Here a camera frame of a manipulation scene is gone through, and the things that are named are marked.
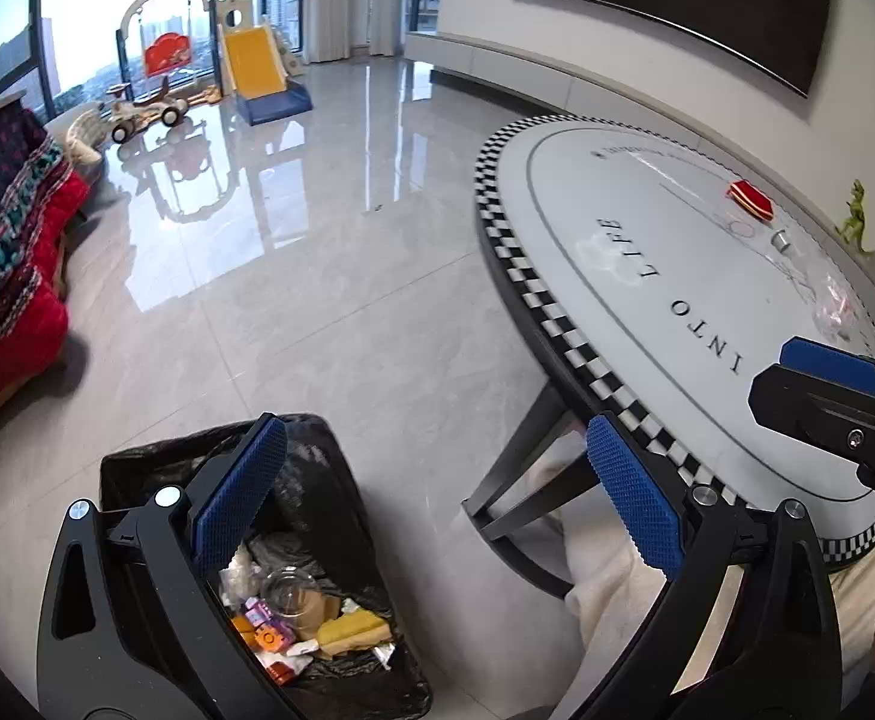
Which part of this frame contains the wicker basket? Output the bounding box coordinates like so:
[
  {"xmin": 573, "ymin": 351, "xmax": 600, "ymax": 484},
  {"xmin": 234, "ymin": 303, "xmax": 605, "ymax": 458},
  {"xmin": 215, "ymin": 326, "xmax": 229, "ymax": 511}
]
[{"xmin": 65, "ymin": 107, "xmax": 109, "ymax": 172}]

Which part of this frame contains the yellow sponge cake piece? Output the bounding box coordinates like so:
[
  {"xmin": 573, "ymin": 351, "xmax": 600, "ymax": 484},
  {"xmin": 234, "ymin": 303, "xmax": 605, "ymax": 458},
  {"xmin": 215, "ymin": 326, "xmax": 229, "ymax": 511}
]
[{"xmin": 317, "ymin": 610, "xmax": 392, "ymax": 656}]

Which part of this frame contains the round white coffee table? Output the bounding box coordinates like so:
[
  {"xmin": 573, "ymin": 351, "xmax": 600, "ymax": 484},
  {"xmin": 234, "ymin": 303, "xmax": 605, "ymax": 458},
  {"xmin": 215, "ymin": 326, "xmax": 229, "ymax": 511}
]
[{"xmin": 474, "ymin": 115, "xmax": 875, "ymax": 571}]

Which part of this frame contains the green dinosaur toy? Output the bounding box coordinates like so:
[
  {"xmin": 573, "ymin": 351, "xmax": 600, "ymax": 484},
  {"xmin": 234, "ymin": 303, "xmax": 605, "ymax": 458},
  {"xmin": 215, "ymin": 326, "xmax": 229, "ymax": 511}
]
[{"xmin": 835, "ymin": 179, "xmax": 873, "ymax": 257}]

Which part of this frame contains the white red baby swing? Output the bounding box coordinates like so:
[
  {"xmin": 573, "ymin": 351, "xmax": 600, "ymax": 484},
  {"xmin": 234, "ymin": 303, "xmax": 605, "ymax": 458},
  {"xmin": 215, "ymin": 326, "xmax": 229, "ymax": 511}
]
[{"xmin": 115, "ymin": 0, "xmax": 221, "ymax": 103}]

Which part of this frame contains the white low tv cabinet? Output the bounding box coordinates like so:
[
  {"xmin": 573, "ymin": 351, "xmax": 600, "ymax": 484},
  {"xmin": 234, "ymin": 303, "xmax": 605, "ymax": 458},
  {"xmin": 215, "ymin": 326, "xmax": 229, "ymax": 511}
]
[{"xmin": 403, "ymin": 31, "xmax": 709, "ymax": 137}]

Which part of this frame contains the crumpled clear plastic wrap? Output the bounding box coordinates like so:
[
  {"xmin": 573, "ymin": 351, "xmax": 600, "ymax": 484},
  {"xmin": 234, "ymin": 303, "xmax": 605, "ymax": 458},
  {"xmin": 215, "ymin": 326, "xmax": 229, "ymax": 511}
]
[{"xmin": 813, "ymin": 273, "xmax": 858, "ymax": 341}]

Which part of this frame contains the yellow children's slide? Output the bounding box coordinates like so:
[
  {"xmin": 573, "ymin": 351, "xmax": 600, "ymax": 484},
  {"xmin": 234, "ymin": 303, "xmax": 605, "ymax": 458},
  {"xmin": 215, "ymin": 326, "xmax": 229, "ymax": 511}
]
[{"xmin": 209, "ymin": 0, "xmax": 314, "ymax": 125}]

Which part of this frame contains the red cloth pouch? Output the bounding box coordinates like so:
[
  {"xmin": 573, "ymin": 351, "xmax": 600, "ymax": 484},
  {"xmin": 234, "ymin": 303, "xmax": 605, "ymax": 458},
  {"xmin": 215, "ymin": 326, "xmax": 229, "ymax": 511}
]
[{"xmin": 727, "ymin": 179, "xmax": 775, "ymax": 223}]

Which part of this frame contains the cream trousers leg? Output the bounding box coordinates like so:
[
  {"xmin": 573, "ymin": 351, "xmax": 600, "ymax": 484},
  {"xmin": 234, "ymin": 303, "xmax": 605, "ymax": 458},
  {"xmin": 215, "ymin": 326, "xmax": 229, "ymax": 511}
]
[{"xmin": 527, "ymin": 425, "xmax": 875, "ymax": 720}]

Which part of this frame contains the small metal cap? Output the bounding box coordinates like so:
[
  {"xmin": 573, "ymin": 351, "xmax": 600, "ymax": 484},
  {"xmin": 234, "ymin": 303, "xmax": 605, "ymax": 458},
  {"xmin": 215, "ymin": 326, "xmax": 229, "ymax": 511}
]
[{"xmin": 771, "ymin": 229, "xmax": 790, "ymax": 254}]

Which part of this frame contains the beige toy car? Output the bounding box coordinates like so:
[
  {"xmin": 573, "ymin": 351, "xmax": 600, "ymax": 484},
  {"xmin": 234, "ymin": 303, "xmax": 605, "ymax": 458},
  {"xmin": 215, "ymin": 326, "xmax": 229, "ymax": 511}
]
[{"xmin": 107, "ymin": 76, "xmax": 190, "ymax": 145}]

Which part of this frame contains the clear plastic cup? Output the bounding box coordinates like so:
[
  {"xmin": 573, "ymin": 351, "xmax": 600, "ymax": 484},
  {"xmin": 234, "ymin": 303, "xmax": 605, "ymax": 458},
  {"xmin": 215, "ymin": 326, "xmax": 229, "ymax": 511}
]
[{"xmin": 261, "ymin": 566, "xmax": 323, "ymax": 639}]

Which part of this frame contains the red patterned blanket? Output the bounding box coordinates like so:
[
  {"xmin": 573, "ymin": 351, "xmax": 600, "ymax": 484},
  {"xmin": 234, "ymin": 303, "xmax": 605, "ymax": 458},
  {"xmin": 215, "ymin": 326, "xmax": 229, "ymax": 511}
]
[{"xmin": 0, "ymin": 99, "xmax": 89, "ymax": 395}]

